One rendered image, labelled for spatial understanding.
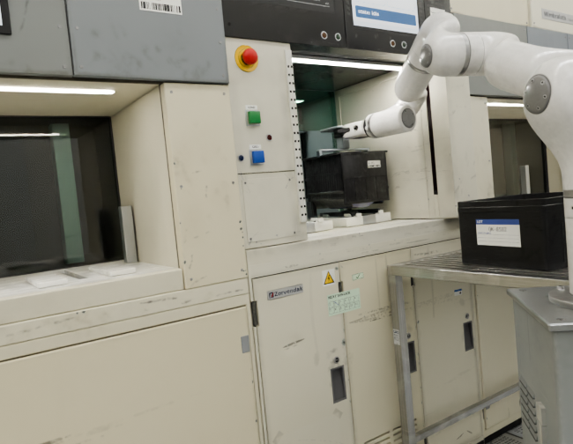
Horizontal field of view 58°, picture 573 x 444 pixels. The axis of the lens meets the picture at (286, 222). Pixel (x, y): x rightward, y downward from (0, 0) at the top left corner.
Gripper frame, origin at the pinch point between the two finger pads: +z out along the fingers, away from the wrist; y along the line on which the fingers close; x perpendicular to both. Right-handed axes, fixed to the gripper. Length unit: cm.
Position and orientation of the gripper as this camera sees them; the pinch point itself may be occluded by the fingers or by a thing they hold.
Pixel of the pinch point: (342, 133)
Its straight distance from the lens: 189.3
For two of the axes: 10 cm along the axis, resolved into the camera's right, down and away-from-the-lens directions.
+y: 8.2, -1.0, 5.6
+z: -5.6, 0.1, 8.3
